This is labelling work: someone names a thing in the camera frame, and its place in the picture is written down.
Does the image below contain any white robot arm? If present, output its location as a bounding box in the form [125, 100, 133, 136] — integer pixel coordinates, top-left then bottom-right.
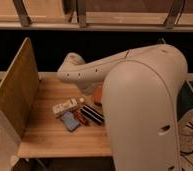
[57, 44, 187, 171]

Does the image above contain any black striped rectangular box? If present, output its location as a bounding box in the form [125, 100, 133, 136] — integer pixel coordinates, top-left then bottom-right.
[80, 105, 104, 125]

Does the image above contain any red brown small bar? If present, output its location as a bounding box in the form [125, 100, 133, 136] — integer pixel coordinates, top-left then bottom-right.
[74, 111, 88, 126]

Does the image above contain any blue rectangular sponge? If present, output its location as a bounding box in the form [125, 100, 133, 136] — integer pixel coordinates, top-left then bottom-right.
[60, 112, 80, 132]

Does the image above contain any cream rectangular box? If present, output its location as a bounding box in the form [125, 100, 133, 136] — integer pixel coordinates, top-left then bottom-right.
[52, 98, 85, 118]

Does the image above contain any left wooden side panel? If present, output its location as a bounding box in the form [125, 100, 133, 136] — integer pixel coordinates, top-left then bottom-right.
[0, 38, 39, 145]

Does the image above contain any wooden shelf rail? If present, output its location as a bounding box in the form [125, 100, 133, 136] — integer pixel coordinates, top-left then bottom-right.
[0, 0, 193, 32]

